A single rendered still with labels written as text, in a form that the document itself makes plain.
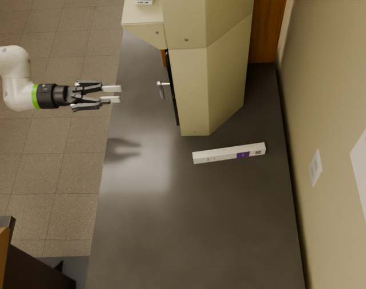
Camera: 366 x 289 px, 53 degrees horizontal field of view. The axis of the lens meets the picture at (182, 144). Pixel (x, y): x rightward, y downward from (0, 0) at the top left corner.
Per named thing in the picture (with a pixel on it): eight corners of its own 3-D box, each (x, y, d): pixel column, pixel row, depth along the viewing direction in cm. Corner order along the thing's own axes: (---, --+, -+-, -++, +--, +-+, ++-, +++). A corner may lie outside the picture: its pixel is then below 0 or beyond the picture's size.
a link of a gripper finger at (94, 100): (71, 93, 132) (70, 96, 132) (100, 97, 130) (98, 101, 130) (74, 99, 136) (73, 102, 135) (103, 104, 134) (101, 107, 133)
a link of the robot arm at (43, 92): (50, 95, 142) (45, 114, 137) (37, 75, 132) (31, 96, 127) (65, 94, 141) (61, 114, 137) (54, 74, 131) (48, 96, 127)
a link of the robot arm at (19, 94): (14, 110, 142) (-1, 114, 132) (10, 77, 140) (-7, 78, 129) (50, 109, 141) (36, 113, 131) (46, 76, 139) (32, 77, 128)
